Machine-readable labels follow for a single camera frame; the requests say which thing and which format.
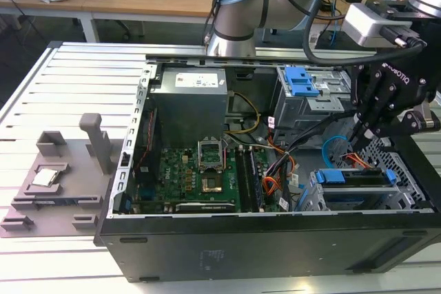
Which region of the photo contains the grey metal drive cage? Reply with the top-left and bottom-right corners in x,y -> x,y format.
270,65 -> 359,132

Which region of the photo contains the green motherboard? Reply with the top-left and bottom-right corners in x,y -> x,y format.
137,145 -> 276,214

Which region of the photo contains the blue disk data wire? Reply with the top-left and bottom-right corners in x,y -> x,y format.
322,134 -> 351,171

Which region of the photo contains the silver camera bracket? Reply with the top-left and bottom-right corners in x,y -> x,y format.
412,101 -> 438,130

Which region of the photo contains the silver CPU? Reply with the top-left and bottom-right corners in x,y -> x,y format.
31,169 -> 60,187

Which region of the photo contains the gold brown chipset chip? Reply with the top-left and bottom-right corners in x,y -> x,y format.
201,176 -> 223,194

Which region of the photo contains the hanging blue cable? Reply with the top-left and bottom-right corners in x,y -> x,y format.
329,0 -> 342,45

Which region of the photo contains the red orange disk power wire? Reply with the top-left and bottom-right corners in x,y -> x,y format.
344,151 -> 383,175

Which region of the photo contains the orange black wire bundle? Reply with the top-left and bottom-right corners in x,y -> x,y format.
262,149 -> 298,202

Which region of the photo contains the black sleeved wire bundle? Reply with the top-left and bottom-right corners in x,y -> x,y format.
275,107 -> 358,171

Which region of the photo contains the black PC case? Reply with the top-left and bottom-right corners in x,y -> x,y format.
93,53 -> 441,283

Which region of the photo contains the hard disk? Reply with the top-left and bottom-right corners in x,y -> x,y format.
298,167 -> 397,212

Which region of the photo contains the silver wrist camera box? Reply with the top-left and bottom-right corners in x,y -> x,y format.
342,3 -> 414,48

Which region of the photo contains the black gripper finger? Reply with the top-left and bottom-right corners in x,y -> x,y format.
349,65 -> 402,147
360,105 -> 429,151

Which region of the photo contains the wooden desk with white legs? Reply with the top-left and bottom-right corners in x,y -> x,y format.
0,0 -> 221,43

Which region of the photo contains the CPU socket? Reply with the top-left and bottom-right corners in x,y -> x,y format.
196,138 -> 227,174

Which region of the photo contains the grey power supply unit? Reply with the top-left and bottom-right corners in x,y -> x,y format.
148,68 -> 230,136

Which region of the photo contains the perforated metal disk bay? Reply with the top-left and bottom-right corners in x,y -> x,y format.
309,142 -> 431,212

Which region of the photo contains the blue plastic drive latch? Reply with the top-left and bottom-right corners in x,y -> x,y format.
285,66 -> 320,98

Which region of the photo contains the black RAM slot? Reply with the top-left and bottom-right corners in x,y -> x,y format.
236,148 -> 252,212

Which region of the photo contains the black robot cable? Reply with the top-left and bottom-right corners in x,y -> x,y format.
302,0 -> 428,67

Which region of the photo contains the yellow black power wire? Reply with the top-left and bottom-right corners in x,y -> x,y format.
223,91 -> 261,135

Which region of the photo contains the RAM stick in slot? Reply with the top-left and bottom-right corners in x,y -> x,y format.
248,149 -> 266,211

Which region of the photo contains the grey parts rack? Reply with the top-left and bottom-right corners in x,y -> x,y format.
0,113 -> 120,238

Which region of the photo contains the black graphics card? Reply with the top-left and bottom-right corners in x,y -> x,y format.
132,199 -> 238,214

